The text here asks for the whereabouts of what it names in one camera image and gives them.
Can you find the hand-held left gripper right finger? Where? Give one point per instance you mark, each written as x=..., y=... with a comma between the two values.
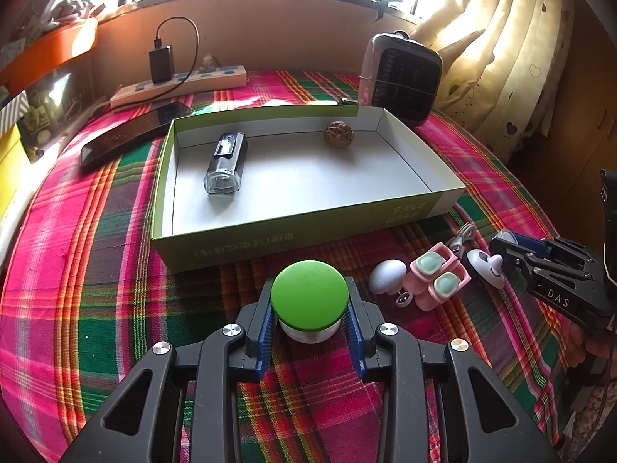
x=353, y=342

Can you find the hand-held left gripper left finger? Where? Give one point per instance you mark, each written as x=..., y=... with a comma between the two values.
x=266, y=335

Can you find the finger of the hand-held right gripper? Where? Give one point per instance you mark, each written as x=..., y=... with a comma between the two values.
x=506, y=258
x=520, y=241

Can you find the white round penguin-shaped gadget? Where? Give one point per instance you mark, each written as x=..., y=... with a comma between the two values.
x=484, y=267

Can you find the green mushroom-shaped knob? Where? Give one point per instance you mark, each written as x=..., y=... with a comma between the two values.
x=308, y=289

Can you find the pink clip with green pad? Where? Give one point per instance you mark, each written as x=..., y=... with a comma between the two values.
x=446, y=287

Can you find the grey mushroom-shaped knob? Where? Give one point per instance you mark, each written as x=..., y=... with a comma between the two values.
x=385, y=275

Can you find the pink small bottle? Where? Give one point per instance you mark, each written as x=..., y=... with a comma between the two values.
x=426, y=263

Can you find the green cardboard box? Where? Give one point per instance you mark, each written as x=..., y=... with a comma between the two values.
x=308, y=188

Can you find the person's right hand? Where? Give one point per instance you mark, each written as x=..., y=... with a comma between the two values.
x=597, y=347

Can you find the black bike light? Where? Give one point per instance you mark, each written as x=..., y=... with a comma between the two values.
x=224, y=164

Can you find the plaid tablecloth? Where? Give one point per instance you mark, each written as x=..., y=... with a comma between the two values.
x=96, y=275

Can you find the cream patterned curtain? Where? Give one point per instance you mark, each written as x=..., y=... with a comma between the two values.
x=506, y=48

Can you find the small grey desk heater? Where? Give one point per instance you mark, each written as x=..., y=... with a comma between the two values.
x=405, y=79

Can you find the brown walnut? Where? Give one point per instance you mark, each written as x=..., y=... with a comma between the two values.
x=340, y=132

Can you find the black smartphone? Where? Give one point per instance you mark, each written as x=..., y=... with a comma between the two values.
x=130, y=135

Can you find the beige power strip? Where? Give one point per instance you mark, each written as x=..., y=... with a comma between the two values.
x=193, y=82

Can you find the black window latch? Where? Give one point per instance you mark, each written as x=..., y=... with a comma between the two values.
x=388, y=7

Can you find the white plug adapter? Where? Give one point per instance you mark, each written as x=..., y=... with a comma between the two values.
x=208, y=65

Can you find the black charger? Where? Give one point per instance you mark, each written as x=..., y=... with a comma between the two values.
x=161, y=65

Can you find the yellow box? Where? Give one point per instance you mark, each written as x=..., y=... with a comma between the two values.
x=9, y=169

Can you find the glass fish tank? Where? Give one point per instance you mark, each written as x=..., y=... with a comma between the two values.
x=53, y=106

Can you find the green striped box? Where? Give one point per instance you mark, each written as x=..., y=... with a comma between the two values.
x=12, y=113

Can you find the orange tray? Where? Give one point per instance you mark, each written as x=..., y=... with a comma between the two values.
x=43, y=53

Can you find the potted plant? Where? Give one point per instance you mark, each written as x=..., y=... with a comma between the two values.
x=72, y=5

